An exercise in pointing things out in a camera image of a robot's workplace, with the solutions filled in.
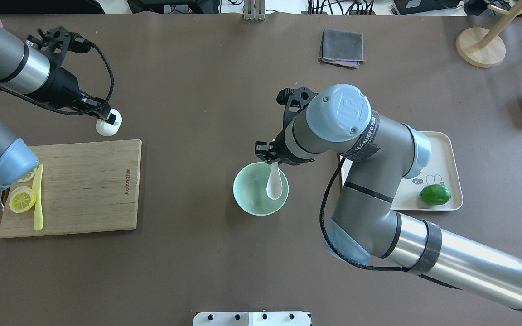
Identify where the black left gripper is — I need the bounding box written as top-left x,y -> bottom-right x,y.
43,66 -> 118,125

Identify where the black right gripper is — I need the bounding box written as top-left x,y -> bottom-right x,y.
255,129 -> 316,165

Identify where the white steamed bun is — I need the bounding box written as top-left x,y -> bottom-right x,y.
95,109 -> 123,137

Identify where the white ceramic spoon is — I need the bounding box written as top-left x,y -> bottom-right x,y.
266,162 -> 283,200

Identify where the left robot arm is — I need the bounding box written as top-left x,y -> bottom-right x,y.
0,26 -> 122,191

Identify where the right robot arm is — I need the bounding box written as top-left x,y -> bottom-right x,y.
255,83 -> 522,313

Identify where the mint green bowl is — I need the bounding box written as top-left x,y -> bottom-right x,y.
232,162 -> 289,216

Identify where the bamboo cutting board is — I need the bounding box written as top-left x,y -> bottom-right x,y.
0,139 -> 142,239

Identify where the yellow plastic knife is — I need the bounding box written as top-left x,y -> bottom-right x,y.
32,164 -> 44,231

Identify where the single lemon slice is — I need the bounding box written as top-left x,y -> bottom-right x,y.
8,186 -> 37,213

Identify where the grey folded cloth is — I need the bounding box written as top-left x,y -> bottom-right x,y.
318,29 -> 365,69

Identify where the green lime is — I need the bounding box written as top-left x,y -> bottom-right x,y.
419,184 -> 452,206

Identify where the cream rabbit tray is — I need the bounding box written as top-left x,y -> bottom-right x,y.
338,131 -> 464,211

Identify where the wooden mug tree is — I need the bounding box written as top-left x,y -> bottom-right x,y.
455,0 -> 522,68

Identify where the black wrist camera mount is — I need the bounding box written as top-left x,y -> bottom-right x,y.
276,87 -> 319,113

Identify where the aluminium frame post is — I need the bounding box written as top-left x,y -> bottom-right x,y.
243,0 -> 266,21

